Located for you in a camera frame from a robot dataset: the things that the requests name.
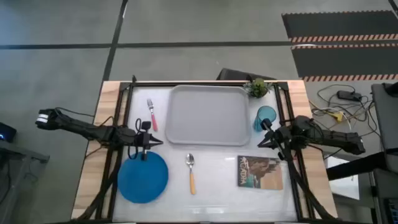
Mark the black floor mat striped edge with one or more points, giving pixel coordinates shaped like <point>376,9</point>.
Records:
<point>339,25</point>
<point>345,60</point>

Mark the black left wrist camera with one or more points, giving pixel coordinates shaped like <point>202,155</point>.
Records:
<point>146,125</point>

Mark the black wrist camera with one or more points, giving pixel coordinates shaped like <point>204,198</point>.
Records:
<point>266,124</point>
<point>146,125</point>

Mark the black chair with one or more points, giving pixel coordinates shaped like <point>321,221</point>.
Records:
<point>236,74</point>

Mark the black aluminium rig frame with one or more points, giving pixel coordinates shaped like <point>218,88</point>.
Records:
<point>281,102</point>

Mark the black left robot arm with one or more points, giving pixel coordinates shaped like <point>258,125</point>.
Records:
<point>93,132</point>

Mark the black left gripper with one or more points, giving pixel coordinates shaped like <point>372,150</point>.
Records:
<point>143,141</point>

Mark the Acadia picture book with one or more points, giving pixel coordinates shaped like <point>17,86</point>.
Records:
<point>259,172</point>

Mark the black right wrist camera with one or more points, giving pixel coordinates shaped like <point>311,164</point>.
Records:
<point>266,124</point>

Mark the small green potted plant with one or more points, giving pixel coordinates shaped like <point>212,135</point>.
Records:
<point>257,88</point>

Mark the black power adapter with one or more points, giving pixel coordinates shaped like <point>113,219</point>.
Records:
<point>349,95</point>

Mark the yellow plug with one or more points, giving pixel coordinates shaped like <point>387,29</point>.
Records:
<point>337,117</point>

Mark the grey plastic tray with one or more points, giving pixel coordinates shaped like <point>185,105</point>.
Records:
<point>207,115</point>

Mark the blue faceted plastic cup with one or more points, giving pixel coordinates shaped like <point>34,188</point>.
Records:
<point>264,115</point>

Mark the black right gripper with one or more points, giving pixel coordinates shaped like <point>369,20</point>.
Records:
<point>281,137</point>

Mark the blue round plate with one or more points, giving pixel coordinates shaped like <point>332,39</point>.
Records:
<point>143,180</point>

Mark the white table cover sheet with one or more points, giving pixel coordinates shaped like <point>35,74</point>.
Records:
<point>217,202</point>

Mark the grey side table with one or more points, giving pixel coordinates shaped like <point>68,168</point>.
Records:
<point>18,174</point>

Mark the white paper sheet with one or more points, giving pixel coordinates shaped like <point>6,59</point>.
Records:
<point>345,183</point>

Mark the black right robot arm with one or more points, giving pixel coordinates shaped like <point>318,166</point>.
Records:
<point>335,138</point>

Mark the grey side cabinet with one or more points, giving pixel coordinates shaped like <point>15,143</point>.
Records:
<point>387,124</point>

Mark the black device with blue light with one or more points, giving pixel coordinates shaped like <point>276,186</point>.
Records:
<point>7,132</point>

